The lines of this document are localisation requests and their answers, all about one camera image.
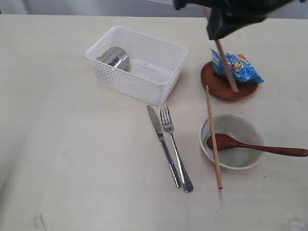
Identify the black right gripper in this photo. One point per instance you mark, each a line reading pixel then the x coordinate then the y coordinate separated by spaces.
pixel 228 16

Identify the blue snack bag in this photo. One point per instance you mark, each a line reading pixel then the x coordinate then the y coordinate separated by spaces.
pixel 241 69

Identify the wooden chopstick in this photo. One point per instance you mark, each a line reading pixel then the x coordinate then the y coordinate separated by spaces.
pixel 214 143
pixel 229 75

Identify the brown round plate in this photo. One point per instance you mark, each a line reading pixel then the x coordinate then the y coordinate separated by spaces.
pixel 220 87

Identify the white perforated plastic basket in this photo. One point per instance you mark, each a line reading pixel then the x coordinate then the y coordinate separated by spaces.
pixel 154 64

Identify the cream floral ceramic bowl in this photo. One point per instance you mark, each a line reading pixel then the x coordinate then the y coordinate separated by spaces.
pixel 238 128

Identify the clear glass cup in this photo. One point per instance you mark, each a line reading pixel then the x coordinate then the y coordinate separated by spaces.
pixel 115 57

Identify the silver metal table knife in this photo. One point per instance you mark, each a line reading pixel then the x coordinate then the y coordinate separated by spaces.
pixel 158 129

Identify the silver metal fork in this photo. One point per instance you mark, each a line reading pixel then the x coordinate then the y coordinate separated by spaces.
pixel 167 125

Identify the brown wooden spoon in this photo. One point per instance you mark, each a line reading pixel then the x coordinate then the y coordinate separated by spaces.
pixel 225 142

